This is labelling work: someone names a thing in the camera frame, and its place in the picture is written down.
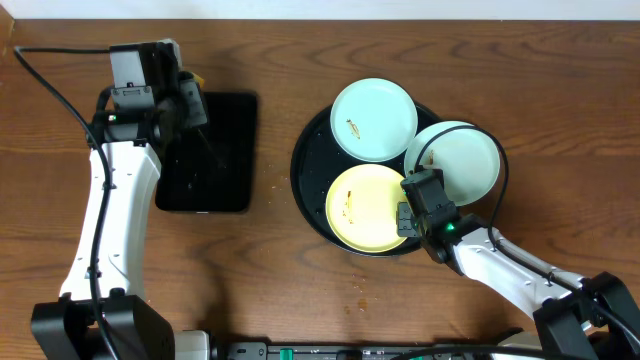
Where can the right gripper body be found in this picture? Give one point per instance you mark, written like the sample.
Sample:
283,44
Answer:
406,225

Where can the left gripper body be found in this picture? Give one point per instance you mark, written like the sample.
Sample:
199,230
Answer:
192,103

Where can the green and yellow sponge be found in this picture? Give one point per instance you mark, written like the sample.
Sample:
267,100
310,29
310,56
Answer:
199,78

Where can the yellow plate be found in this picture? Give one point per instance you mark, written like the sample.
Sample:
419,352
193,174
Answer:
361,207

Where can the light blue plate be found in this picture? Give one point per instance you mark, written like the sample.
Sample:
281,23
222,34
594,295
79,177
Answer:
373,120

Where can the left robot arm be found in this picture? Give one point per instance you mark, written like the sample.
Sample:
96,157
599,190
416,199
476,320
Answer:
101,311

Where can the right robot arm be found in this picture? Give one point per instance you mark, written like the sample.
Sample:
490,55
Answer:
575,316

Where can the black rectangular tray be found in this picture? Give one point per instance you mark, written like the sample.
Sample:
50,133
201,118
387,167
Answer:
210,168

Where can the black round tray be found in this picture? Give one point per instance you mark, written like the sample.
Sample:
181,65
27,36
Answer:
317,160

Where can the pale blue plate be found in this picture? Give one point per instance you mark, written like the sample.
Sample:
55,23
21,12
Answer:
470,163

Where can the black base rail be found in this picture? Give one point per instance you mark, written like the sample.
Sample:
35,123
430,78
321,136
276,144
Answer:
350,352

